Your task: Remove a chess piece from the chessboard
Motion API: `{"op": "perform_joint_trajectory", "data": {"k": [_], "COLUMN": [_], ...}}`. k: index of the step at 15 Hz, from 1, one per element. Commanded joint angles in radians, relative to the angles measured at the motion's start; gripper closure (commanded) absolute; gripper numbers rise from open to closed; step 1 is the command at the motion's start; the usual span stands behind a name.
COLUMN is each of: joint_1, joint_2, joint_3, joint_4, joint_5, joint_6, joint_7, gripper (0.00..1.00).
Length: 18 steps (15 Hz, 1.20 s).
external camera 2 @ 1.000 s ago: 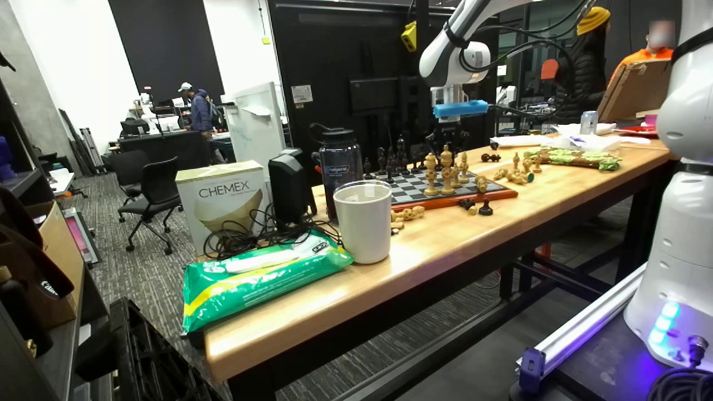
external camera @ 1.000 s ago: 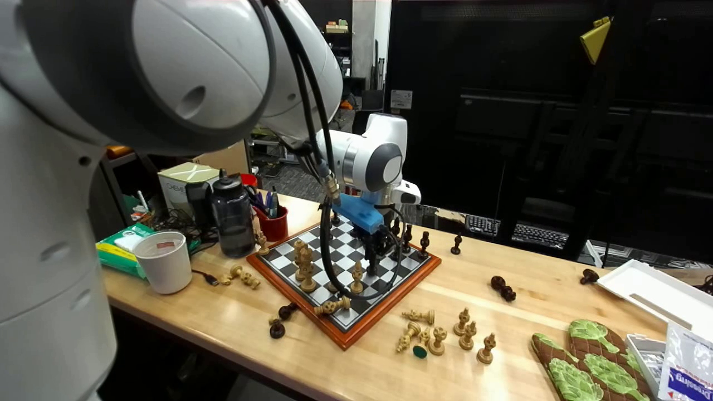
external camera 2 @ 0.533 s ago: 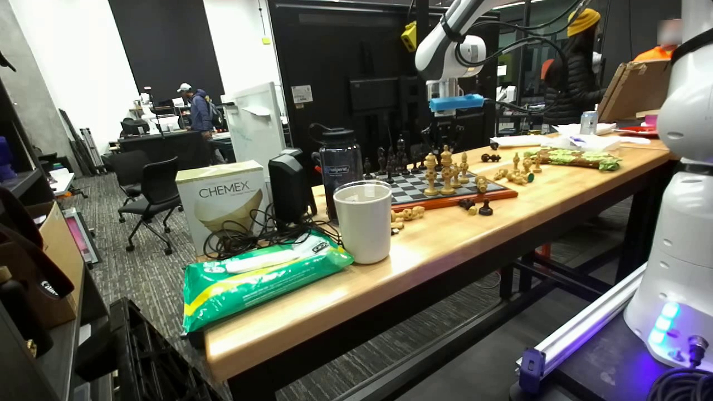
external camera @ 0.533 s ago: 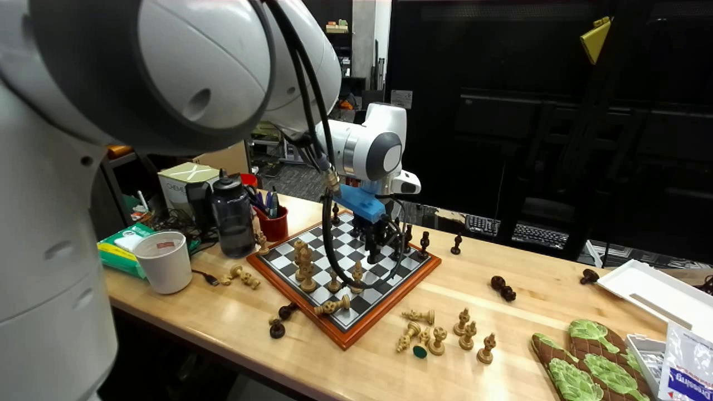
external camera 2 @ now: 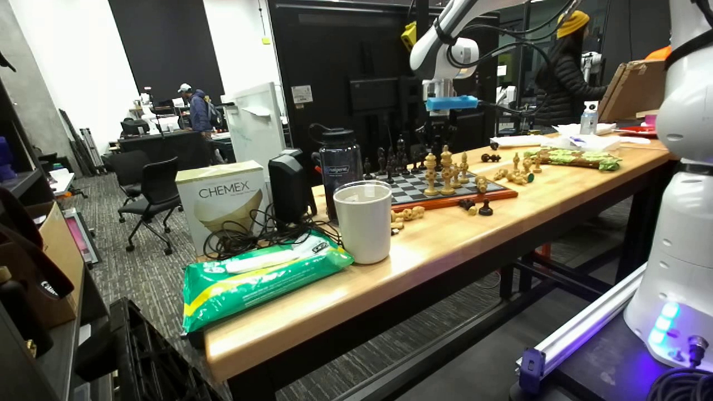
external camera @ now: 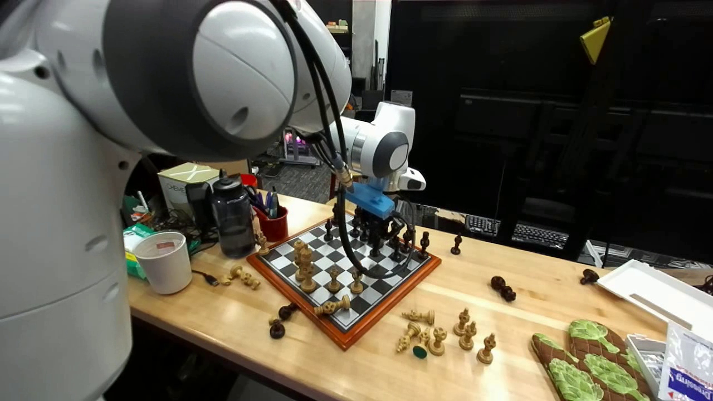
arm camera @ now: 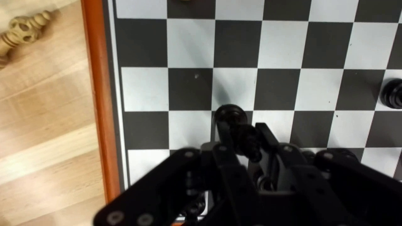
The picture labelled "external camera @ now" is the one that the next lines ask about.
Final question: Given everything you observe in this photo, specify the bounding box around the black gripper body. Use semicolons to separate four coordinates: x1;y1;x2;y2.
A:
363;212;409;241

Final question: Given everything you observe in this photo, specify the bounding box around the wooden framed chessboard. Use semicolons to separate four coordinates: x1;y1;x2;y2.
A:
246;210;443;352

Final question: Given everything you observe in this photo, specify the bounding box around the red pen cup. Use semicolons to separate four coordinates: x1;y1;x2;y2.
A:
254;206;291;245

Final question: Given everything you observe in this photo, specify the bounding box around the lit computer case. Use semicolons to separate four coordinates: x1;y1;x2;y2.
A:
282;131;325;167

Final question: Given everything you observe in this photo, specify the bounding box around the black keyboard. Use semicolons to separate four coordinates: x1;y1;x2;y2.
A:
463;212;570;251

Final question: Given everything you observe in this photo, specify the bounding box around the white and green box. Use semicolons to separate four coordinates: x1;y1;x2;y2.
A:
156;160;223;225

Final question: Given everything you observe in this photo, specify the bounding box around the brown green oven mitt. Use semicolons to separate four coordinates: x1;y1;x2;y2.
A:
566;319;657;401
530;331;609;401

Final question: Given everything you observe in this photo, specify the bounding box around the large black cabinet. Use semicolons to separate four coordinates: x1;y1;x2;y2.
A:
385;0;713;262

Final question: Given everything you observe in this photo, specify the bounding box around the green wipes packet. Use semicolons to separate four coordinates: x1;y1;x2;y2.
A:
120;220;159;282

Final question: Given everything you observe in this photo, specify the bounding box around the white foam tray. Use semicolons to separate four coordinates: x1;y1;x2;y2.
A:
596;256;713;343

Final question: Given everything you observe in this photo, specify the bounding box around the clear plastic container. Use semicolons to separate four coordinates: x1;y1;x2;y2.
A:
624;331;671;397

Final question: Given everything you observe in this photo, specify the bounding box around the yellow triangular sign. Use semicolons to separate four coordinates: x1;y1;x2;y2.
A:
579;16;615;66

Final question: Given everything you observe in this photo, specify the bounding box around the clear bag with blue print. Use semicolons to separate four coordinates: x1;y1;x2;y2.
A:
657;320;713;401

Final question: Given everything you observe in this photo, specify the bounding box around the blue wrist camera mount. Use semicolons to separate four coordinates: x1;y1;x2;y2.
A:
345;180;399;222

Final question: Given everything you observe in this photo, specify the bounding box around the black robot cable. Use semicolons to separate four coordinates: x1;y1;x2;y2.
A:
275;0;409;282

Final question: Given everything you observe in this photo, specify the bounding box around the small black cord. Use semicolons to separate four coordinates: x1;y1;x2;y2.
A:
189;267;222;287

